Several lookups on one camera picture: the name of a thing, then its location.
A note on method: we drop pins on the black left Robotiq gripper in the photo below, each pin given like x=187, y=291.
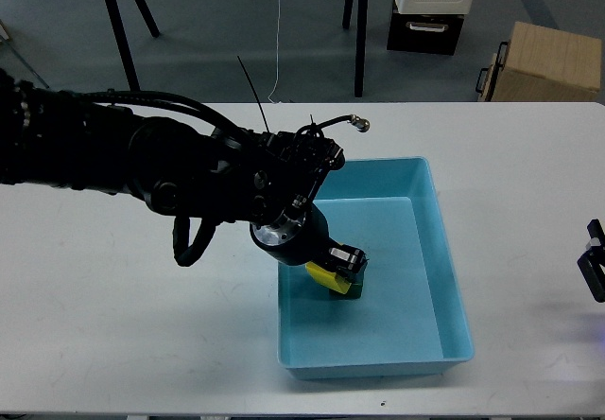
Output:
x=297, y=241

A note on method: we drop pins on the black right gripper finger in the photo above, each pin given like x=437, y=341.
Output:
x=591, y=263

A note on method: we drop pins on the black right table legs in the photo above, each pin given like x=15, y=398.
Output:
x=360, y=39

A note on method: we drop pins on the green block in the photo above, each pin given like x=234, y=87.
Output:
x=355, y=285

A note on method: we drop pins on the black drawer cabinet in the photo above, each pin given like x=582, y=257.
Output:
x=424, y=33

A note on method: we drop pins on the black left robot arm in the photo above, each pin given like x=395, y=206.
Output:
x=184, y=160

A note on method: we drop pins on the light blue plastic box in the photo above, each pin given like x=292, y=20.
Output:
x=410, y=318

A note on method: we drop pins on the yellow block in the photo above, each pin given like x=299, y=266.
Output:
x=328, y=279

